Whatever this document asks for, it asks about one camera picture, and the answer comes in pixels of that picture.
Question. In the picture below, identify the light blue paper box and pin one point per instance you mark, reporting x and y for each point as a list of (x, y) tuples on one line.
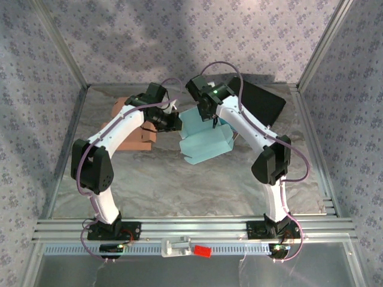
[(206, 146)]

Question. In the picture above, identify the orange brown paper box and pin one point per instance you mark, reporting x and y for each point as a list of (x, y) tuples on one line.
[(134, 140)]

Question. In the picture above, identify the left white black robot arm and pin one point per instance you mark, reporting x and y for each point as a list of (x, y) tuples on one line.
[(119, 128)]

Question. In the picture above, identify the small purple card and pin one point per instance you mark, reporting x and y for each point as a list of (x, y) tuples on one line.
[(235, 137)]

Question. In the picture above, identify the black hard case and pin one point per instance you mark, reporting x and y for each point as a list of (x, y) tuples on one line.
[(263, 101)]

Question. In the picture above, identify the red plastic block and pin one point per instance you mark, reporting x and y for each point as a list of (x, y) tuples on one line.
[(203, 251)]

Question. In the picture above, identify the black left controller board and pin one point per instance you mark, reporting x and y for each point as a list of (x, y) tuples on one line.
[(110, 248)]

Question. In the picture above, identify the black controller board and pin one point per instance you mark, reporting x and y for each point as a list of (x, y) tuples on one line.
[(278, 249), (110, 248)]

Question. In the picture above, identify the black right controller board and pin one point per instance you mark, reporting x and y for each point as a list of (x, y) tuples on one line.
[(278, 249)]

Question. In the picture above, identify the grey metal panel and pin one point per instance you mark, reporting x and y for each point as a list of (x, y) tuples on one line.
[(191, 272)]

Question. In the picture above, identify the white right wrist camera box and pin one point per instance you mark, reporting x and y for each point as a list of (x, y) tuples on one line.
[(211, 83)]

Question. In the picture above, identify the aluminium table side rail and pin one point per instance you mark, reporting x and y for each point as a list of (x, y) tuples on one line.
[(77, 119), (303, 119)]

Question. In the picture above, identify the aluminium mounting rail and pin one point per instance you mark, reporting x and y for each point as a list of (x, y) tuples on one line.
[(194, 228)]

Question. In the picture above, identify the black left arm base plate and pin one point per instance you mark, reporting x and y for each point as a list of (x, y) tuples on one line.
[(134, 230)]

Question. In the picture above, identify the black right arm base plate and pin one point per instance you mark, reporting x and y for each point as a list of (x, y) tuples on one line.
[(254, 230)]

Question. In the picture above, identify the white plastic bracket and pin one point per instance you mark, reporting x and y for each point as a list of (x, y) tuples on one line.
[(175, 246)]

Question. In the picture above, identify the aluminium frame post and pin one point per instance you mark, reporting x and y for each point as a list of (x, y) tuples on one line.
[(321, 45)]

